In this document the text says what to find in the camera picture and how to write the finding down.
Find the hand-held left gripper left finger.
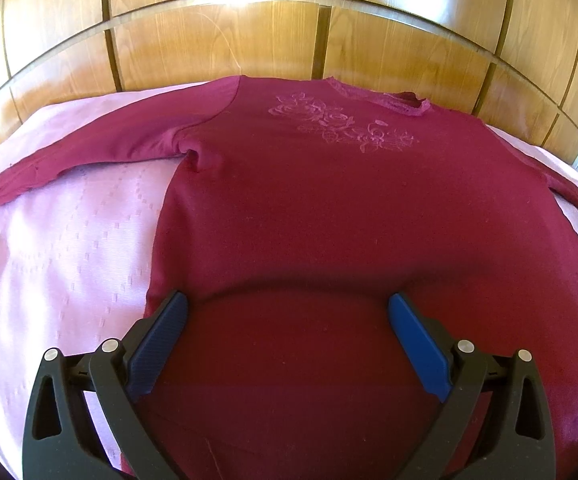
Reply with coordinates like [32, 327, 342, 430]
[21, 290, 190, 480]

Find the pink bedspread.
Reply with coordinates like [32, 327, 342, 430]
[0, 79, 578, 480]

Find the wooden headboard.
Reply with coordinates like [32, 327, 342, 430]
[0, 0, 578, 171]

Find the maroon embroidered sweater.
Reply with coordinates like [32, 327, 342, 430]
[0, 74, 578, 480]

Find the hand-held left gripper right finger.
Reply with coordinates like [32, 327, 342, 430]
[388, 292, 557, 480]

